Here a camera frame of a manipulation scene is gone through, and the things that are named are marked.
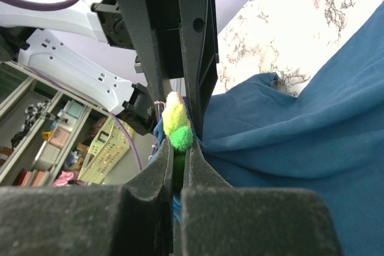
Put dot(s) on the storage shelf unit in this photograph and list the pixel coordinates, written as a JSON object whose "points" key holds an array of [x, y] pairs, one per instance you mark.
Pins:
{"points": [[44, 131]]}

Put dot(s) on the yellow perforated basket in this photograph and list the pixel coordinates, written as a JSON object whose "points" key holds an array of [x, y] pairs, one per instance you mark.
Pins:
{"points": [[108, 146]]}

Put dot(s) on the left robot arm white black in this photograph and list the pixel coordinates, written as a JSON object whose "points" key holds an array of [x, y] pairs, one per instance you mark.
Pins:
{"points": [[28, 38]]}

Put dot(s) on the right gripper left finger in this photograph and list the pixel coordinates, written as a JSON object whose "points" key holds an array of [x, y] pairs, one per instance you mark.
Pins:
{"points": [[130, 219]]}

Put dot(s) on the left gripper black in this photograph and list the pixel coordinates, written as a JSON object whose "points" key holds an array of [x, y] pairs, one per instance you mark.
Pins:
{"points": [[173, 39]]}

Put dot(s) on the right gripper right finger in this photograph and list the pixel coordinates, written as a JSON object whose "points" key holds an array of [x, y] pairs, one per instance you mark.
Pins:
{"points": [[218, 219]]}

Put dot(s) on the rainbow flower plush brooch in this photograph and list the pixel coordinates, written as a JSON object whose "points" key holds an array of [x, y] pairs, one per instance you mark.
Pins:
{"points": [[177, 128]]}

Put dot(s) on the blue t-shirt garment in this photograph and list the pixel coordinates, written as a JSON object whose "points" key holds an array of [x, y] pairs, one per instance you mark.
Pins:
{"points": [[328, 140]]}

